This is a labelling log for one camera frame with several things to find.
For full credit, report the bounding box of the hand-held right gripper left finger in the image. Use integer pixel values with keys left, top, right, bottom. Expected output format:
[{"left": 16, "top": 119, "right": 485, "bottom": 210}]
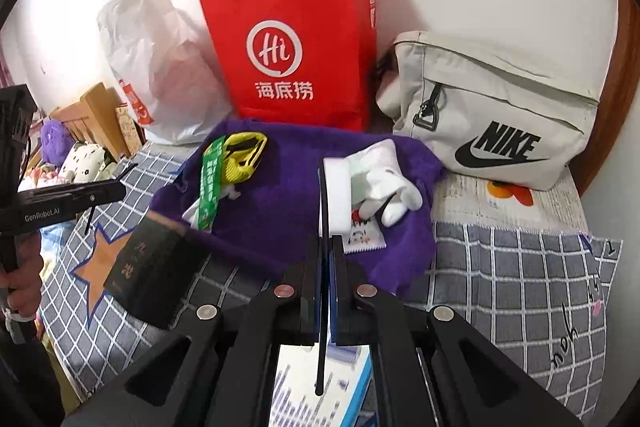
[{"left": 62, "top": 234, "right": 330, "bottom": 427}]

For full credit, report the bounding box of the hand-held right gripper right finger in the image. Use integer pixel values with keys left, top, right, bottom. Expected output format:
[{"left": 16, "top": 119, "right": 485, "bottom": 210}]
[{"left": 330, "top": 235, "right": 583, "bottom": 427}]

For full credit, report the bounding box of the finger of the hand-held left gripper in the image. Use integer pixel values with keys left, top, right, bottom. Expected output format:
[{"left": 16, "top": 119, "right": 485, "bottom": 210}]
[{"left": 19, "top": 180, "right": 127, "bottom": 214}]

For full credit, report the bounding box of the small white snack packet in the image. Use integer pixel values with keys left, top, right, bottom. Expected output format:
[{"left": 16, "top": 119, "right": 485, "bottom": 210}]
[{"left": 345, "top": 207, "right": 387, "bottom": 254}]

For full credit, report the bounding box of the black thin band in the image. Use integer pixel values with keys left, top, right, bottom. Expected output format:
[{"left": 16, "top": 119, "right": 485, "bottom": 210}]
[{"left": 315, "top": 157, "right": 333, "bottom": 397}]

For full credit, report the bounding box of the green packet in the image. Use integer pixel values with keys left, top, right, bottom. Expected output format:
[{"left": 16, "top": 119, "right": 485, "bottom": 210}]
[{"left": 197, "top": 136, "right": 227, "bottom": 230}]

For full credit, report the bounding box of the yellow mesh pouch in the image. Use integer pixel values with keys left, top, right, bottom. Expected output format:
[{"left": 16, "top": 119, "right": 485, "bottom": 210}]
[{"left": 222, "top": 133, "right": 268, "bottom": 185}]

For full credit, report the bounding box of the person's left forearm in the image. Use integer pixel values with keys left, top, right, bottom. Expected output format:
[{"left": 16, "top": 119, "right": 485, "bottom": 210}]
[{"left": 0, "top": 322, "right": 66, "bottom": 427}]

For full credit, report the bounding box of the white shoulder bag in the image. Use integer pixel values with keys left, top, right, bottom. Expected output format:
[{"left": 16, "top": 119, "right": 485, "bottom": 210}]
[{"left": 375, "top": 31, "right": 601, "bottom": 192}]

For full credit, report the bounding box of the person's left hand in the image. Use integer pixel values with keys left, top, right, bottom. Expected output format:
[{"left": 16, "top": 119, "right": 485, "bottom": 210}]
[{"left": 0, "top": 241, "right": 46, "bottom": 323}]

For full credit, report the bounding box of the white spotted plush toy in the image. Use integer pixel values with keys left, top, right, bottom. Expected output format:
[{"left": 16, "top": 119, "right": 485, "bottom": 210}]
[{"left": 60, "top": 142, "right": 118, "bottom": 182}]

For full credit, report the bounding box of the purple plush toy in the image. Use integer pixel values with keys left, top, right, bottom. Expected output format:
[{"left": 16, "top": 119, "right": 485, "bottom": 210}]
[{"left": 40, "top": 119, "right": 71, "bottom": 168}]

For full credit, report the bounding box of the light blue cloth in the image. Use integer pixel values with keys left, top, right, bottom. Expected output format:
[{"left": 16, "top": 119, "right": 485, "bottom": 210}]
[{"left": 40, "top": 222, "right": 76, "bottom": 268}]

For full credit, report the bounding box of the brown patterned box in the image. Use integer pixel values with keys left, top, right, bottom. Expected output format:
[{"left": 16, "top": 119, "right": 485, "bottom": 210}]
[{"left": 115, "top": 104, "right": 148, "bottom": 158}]

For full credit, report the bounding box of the wooden headboard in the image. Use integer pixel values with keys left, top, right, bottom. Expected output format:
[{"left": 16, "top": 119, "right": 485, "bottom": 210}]
[{"left": 50, "top": 82, "right": 136, "bottom": 162}]

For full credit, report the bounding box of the blue box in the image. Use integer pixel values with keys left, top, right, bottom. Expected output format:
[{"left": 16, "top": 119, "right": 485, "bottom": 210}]
[{"left": 270, "top": 342, "right": 373, "bottom": 427}]

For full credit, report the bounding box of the purple fluffy cloth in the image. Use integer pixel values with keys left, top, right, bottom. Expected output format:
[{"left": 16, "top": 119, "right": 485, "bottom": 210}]
[{"left": 150, "top": 119, "right": 446, "bottom": 295}]

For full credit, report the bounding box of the dark green box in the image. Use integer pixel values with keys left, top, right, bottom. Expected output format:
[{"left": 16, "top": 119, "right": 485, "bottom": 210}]
[{"left": 103, "top": 214, "right": 211, "bottom": 330}]

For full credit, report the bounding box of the white plastic bag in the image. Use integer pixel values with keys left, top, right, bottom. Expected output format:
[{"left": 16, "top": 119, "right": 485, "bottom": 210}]
[{"left": 97, "top": 0, "right": 236, "bottom": 145}]

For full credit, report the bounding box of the grey checkered bed sheet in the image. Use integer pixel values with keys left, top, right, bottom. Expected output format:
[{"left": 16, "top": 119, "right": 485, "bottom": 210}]
[{"left": 37, "top": 147, "right": 623, "bottom": 427}]

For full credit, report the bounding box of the white orange printed cloth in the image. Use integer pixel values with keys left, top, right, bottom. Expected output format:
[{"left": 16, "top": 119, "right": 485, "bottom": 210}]
[{"left": 432, "top": 167, "right": 588, "bottom": 235}]

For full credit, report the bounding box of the red paper bag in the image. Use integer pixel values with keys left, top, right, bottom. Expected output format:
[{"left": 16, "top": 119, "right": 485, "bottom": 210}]
[{"left": 196, "top": 0, "right": 378, "bottom": 132}]

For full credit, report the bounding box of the brown wooden board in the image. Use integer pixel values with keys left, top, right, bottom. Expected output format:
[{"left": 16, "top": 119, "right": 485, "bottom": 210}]
[{"left": 570, "top": 0, "right": 640, "bottom": 198}]

